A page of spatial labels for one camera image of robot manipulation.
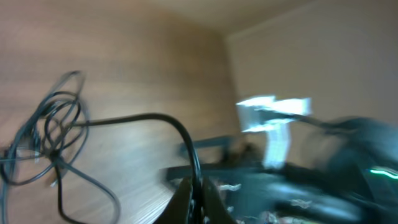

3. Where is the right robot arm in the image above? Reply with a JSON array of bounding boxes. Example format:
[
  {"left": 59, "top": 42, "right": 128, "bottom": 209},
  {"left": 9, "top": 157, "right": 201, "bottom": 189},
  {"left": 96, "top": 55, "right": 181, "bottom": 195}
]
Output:
[{"left": 202, "top": 111, "right": 397, "bottom": 223}]

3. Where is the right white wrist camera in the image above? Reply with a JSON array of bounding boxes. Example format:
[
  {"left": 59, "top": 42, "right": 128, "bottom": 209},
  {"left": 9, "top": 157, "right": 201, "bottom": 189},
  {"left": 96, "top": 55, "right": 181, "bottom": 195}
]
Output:
[{"left": 236, "top": 95, "right": 312, "bottom": 168}]

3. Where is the thick black USB cable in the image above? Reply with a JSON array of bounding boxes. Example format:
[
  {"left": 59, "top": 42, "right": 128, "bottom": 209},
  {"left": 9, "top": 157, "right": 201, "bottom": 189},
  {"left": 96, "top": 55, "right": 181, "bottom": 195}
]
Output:
[{"left": 55, "top": 112, "right": 203, "bottom": 224}]

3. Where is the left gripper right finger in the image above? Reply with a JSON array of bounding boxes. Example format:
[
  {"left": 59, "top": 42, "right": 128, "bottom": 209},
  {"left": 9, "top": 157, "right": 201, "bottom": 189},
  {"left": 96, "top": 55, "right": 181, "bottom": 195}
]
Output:
[{"left": 202, "top": 177, "right": 236, "bottom": 224}]

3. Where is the thin black cable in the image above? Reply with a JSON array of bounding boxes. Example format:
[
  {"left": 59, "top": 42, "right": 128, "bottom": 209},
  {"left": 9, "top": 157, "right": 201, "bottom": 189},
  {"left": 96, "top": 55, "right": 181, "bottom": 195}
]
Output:
[{"left": 0, "top": 70, "right": 121, "bottom": 224}]

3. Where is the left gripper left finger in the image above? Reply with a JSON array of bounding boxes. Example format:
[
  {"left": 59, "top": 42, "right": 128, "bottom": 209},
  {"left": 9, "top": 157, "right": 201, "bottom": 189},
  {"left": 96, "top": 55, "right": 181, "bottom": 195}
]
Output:
[{"left": 154, "top": 178, "right": 193, "bottom": 224}]

